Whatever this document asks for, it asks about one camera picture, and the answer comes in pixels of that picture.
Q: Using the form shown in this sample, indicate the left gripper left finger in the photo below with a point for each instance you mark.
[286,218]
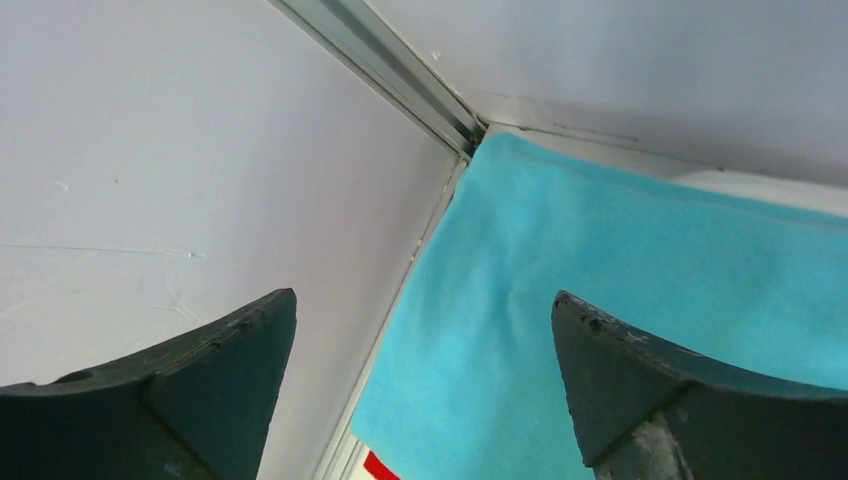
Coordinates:
[197,406]

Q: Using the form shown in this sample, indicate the aluminium corner post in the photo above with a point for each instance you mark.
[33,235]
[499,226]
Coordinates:
[354,33]

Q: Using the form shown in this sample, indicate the folded red t-shirt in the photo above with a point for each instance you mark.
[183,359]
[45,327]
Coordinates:
[376,469]

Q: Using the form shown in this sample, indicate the turquoise t-shirt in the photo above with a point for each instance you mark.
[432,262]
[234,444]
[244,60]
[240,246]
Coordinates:
[466,384]

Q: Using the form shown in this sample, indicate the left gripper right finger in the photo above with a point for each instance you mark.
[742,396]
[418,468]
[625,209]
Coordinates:
[643,407]

